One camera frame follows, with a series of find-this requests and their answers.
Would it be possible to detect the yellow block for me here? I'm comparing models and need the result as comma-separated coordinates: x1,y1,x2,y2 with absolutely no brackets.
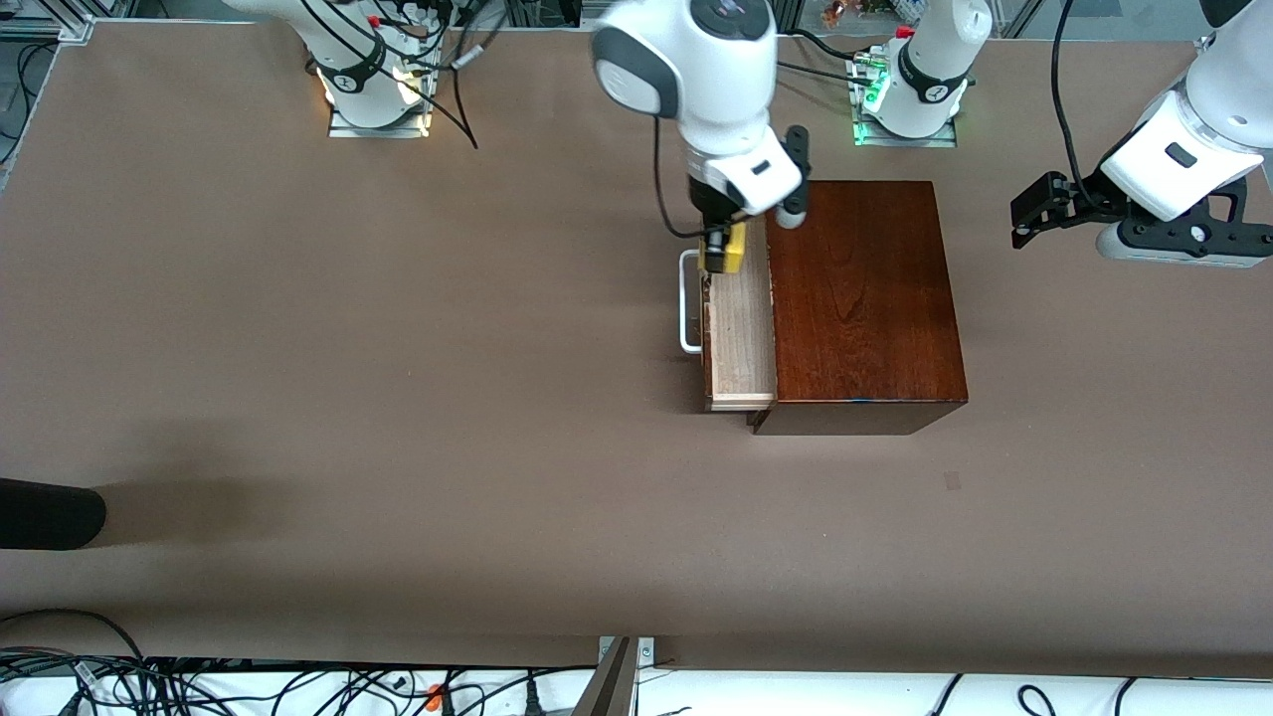
698,224,748,275

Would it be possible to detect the wooden drawer with white handle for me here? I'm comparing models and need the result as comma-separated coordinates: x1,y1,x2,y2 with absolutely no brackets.
679,219,779,412

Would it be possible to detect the dark wooden cabinet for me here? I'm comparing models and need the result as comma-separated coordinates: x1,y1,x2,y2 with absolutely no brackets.
748,180,971,437

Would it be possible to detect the black foam cylinder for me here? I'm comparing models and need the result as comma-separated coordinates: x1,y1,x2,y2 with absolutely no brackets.
0,477,107,551

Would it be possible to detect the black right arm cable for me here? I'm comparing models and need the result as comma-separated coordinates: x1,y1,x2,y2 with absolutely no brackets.
651,114,712,240

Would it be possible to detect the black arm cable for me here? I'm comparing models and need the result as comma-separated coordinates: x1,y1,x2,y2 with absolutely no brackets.
651,114,712,240
1050,0,1095,200

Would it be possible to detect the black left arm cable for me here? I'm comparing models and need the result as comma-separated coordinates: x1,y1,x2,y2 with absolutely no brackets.
1050,0,1095,200

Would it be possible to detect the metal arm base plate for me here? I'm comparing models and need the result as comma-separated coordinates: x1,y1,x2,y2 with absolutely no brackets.
328,104,431,138
850,50,958,148

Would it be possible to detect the black base cable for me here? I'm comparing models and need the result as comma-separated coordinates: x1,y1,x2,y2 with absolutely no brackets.
393,0,480,150
776,28,866,86

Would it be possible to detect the aluminium table edge bracket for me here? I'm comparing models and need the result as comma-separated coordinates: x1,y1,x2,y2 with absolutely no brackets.
572,636,657,716

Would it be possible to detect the black looped cable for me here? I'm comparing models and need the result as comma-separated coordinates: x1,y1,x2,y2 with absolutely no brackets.
0,609,150,662

